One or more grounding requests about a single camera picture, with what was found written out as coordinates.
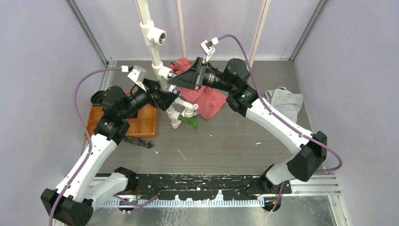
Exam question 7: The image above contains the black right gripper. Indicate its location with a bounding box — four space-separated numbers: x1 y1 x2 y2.
168 58 234 94

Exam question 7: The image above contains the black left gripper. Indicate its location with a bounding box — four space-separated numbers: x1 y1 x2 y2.
120 78 178 120

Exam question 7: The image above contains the chrome water faucet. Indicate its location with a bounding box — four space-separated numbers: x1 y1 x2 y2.
167 73 182 97

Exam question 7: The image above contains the white PVC pipe frame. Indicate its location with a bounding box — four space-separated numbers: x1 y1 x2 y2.
136 0 272 129

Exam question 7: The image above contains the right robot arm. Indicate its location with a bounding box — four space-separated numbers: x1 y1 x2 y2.
168 57 327 194

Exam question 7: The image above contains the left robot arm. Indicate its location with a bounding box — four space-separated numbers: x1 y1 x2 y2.
40 79 181 226

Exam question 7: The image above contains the red cloth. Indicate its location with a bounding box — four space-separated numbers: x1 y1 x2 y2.
168 58 226 120

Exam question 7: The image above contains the orange compartment tray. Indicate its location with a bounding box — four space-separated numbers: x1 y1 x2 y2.
87 104 158 138

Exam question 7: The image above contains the green plastic faucet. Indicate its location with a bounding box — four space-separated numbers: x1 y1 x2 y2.
178 114 198 129

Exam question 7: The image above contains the unrolled dark patterned necktie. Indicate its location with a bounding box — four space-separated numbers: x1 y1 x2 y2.
124 136 154 149

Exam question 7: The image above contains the grey cloth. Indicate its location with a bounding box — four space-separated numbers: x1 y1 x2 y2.
265 87 303 123

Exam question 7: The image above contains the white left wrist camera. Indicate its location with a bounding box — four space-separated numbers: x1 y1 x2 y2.
121 65 148 91

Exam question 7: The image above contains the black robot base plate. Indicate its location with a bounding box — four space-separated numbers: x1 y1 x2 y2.
118 174 292 201

